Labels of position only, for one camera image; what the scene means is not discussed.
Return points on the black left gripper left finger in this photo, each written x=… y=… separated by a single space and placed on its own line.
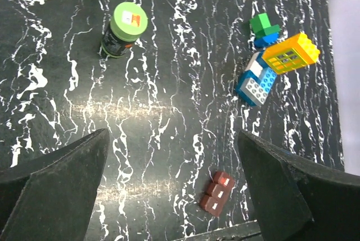
x=52 y=197

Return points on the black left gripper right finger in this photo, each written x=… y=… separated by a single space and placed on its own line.
x=295 y=198

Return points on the brown weekly pill organizer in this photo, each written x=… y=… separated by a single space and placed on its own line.
x=217 y=193

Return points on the green lidded pill bottle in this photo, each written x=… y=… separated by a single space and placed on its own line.
x=128 y=22

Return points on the blue grey toy bricks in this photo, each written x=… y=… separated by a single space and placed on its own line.
x=256 y=82

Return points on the yellow toy brick block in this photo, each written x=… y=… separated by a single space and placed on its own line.
x=293 y=53

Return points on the green toy brick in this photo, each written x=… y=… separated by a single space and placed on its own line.
x=262 y=27

